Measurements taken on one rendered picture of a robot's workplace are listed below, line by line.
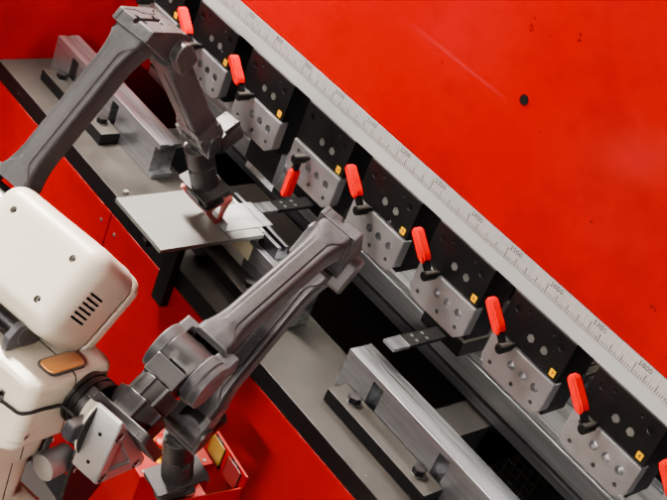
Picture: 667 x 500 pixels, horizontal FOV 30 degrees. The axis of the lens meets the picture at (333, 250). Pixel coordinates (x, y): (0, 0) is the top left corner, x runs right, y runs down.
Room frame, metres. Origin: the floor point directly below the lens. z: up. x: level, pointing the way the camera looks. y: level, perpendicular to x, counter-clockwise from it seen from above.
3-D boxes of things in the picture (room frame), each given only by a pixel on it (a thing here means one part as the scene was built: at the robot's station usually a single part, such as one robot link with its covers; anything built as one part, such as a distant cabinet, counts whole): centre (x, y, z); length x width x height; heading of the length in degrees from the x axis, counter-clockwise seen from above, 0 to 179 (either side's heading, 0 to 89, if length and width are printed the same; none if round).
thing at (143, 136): (2.66, 0.63, 0.92); 0.50 x 0.06 x 0.10; 51
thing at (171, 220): (2.19, 0.30, 1.00); 0.26 x 0.18 x 0.01; 141
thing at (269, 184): (2.31, 0.21, 1.13); 0.10 x 0.02 x 0.10; 51
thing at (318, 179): (2.19, 0.07, 1.26); 0.15 x 0.09 x 0.17; 51
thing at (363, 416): (1.88, -0.23, 0.89); 0.30 x 0.05 x 0.03; 51
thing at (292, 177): (2.16, 0.13, 1.20); 0.04 x 0.02 x 0.10; 141
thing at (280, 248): (2.28, 0.18, 0.99); 0.20 x 0.03 x 0.03; 51
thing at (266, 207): (2.42, 0.10, 1.01); 0.26 x 0.12 x 0.05; 141
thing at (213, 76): (2.45, 0.38, 1.26); 0.15 x 0.09 x 0.17; 51
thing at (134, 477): (1.72, 0.11, 0.75); 0.20 x 0.16 x 0.18; 44
